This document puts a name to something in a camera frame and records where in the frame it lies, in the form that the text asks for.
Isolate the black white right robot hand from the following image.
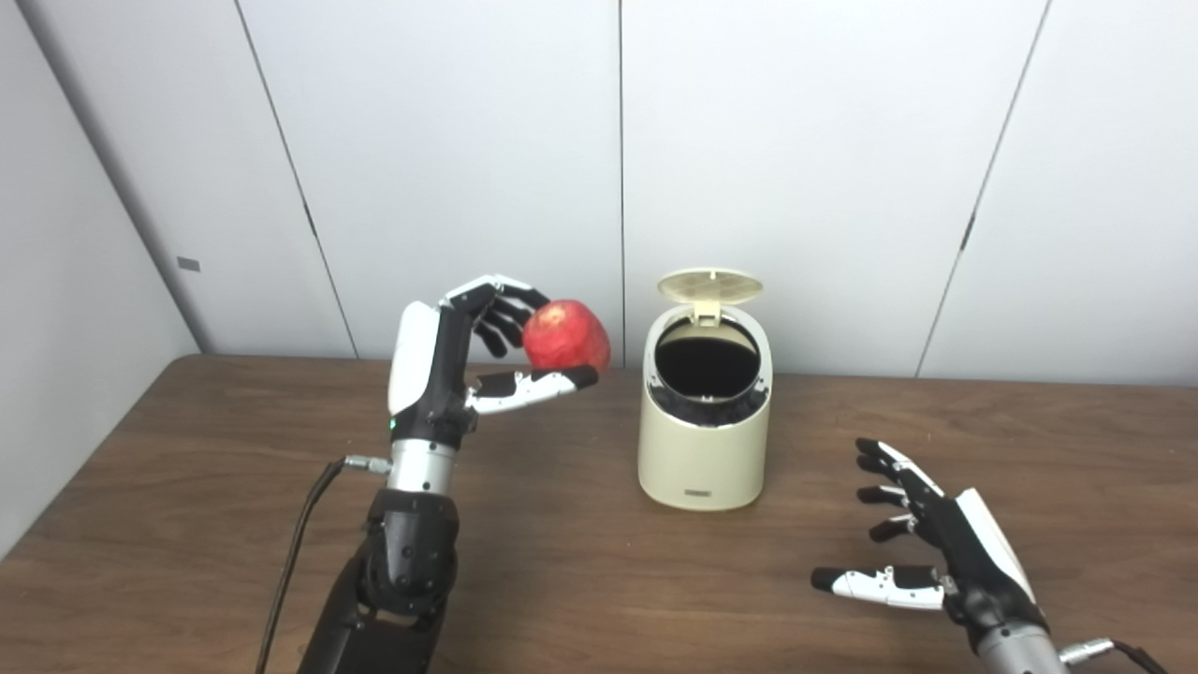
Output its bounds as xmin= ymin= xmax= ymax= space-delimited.
xmin=811 ymin=437 xmax=1049 ymax=652

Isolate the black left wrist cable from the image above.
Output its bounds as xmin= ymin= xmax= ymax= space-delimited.
xmin=255 ymin=455 xmax=392 ymax=674

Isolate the cream-colored bin body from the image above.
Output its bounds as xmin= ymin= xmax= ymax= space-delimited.
xmin=637 ymin=304 xmax=775 ymax=512

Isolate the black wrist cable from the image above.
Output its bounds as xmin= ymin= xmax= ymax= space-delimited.
xmin=255 ymin=455 xmax=392 ymax=674
xmin=1060 ymin=637 xmax=1171 ymax=674

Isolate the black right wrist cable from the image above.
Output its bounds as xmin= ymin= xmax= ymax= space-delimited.
xmin=1060 ymin=637 xmax=1171 ymax=674

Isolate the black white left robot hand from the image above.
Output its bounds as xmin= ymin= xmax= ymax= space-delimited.
xmin=387 ymin=274 xmax=600 ymax=450

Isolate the red apple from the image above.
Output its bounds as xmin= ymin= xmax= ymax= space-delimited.
xmin=521 ymin=300 xmax=612 ymax=374

